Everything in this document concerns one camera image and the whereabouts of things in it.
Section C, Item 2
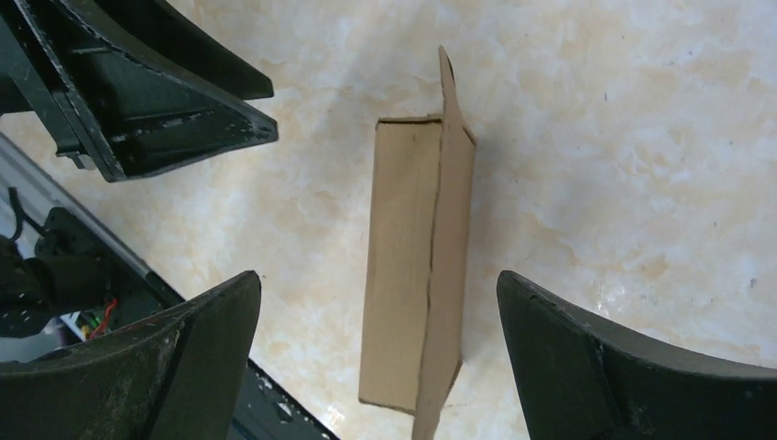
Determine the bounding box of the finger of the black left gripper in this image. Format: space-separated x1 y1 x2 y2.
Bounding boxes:
96 0 274 101
1 0 279 182

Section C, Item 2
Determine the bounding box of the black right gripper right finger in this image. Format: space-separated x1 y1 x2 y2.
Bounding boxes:
497 270 776 439

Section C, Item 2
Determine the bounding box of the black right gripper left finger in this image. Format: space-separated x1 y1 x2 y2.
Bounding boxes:
1 270 261 439

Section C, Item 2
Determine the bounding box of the brown cardboard box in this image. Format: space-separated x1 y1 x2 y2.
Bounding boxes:
358 49 476 439

